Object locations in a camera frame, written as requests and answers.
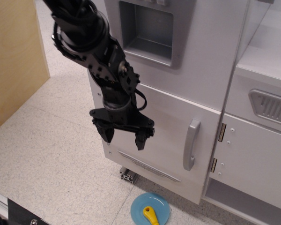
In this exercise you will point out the lower brass cabinet hinge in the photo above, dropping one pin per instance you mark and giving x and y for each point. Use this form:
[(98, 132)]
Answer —
[(213, 166)]

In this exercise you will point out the white fridge door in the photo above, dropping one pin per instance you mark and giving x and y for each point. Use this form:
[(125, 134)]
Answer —
[(164, 150)]

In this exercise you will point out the aluminium extrusion foot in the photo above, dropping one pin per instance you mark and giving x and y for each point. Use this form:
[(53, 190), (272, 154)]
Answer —
[(128, 175)]

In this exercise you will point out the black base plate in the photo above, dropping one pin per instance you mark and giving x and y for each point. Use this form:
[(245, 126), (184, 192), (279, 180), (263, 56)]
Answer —
[(18, 215)]

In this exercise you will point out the grey oven vent panel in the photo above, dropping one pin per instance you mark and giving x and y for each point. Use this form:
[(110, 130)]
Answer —
[(266, 105)]

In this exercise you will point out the white toy oven cabinet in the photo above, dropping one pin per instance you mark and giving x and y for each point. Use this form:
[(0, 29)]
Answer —
[(247, 177)]

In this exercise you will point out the white toy fridge cabinet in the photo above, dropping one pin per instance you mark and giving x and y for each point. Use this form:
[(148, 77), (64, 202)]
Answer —
[(209, 57)]

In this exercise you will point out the light plywood panel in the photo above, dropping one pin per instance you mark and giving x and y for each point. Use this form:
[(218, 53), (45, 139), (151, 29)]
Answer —
[(23, 65)]

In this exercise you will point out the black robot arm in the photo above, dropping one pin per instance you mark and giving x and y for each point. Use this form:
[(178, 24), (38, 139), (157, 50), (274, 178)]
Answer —
[(82, 34)]

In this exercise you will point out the light blue plate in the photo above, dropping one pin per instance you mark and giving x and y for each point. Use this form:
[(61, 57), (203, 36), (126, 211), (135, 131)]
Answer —
[(158, 203)]

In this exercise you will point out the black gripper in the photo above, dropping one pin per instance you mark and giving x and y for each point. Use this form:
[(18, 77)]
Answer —
[(127, 118)]

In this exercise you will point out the brass cabinet hinge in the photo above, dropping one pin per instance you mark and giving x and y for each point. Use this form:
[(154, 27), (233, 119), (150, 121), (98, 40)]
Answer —
[(213, 166), (222, 132)]

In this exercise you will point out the yellow toy utensil handle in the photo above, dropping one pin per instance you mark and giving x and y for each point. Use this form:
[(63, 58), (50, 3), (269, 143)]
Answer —
[(150, 215)]

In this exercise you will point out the grey fridge door handle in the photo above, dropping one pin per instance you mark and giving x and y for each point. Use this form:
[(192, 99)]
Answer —
[(192, 132)]

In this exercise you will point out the upper brass cabinet hinge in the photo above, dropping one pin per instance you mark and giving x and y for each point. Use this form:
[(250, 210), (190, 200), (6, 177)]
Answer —
[(222, 132)]

